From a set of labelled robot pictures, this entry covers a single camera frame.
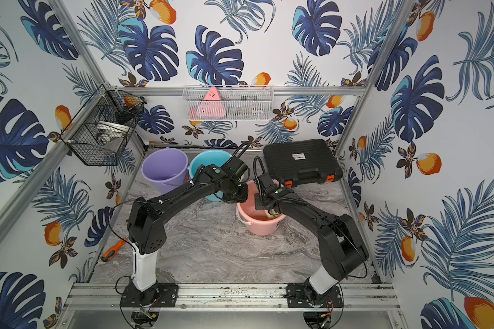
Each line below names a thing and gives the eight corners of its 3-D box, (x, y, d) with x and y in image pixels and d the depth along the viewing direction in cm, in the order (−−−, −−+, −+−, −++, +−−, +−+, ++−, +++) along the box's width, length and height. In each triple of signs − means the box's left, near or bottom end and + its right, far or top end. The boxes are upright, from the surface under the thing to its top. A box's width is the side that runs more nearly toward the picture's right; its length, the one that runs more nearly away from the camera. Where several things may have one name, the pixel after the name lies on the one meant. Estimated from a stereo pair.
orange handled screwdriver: (104, 261, 85) (100, 259, 82) (124, 238, 91) (120, 235, 88) (108, 263, 84) (104, 261, 82) (127, 240, 90) (124, 238, 88)
